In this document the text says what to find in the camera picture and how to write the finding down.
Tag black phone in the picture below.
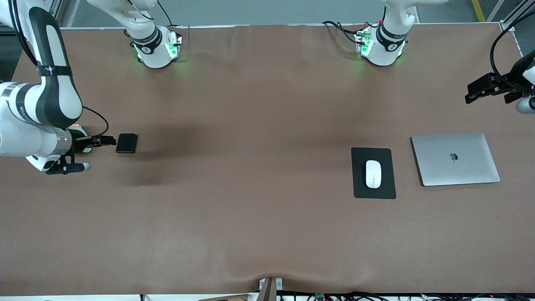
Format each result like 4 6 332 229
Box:
115 133 139 154

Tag white computer mouse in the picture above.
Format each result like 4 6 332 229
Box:
365 160 382 189

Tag black mouse pad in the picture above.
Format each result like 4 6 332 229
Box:
351 147 397 200

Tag green dinosaur plush toy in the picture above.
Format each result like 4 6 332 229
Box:
71 122 95 154

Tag silver laptop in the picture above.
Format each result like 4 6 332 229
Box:
411 133 501 187

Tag brown table cover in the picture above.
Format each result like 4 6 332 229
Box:
0 23 535 295

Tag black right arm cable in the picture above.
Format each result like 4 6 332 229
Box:
8 0 110 138

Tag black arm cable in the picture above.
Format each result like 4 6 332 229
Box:
8 0 110 138
489 8 535 90

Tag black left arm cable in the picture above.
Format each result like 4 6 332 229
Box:
489 8 535 90

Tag aluminium frame post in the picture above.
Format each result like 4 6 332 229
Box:
499 0 535 57
49 0 64 28

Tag black base cable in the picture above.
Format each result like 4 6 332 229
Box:
156 0 174 26

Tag black base cables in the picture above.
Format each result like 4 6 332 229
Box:
322 20 361 44

